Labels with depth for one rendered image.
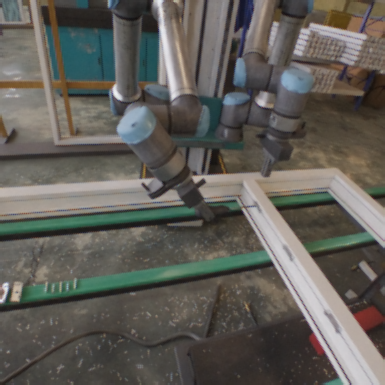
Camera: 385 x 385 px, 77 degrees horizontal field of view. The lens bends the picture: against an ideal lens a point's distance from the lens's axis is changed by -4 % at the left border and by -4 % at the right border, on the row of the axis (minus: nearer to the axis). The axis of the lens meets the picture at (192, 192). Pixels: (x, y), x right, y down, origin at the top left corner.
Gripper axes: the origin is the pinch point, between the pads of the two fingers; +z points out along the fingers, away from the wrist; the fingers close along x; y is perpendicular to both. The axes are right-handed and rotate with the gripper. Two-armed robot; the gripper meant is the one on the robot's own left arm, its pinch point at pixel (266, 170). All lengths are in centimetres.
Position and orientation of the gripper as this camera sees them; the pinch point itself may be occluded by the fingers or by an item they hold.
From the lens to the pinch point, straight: 95.3
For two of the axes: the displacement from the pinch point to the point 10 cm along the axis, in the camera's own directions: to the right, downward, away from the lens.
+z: -1.2, 7.8, 6.2
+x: 2.6, 6.3, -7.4
